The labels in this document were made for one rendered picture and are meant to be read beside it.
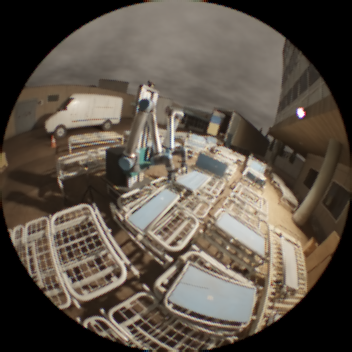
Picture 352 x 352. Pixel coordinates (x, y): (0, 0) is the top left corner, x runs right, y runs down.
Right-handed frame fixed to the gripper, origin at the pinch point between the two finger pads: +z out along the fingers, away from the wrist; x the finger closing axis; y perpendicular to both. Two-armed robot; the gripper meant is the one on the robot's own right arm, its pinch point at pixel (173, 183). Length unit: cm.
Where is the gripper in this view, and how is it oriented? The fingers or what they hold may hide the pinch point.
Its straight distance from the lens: 125.0
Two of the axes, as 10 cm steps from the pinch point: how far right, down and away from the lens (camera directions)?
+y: -9.4, 0.1, 3.5
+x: -3.0, 5.0, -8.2
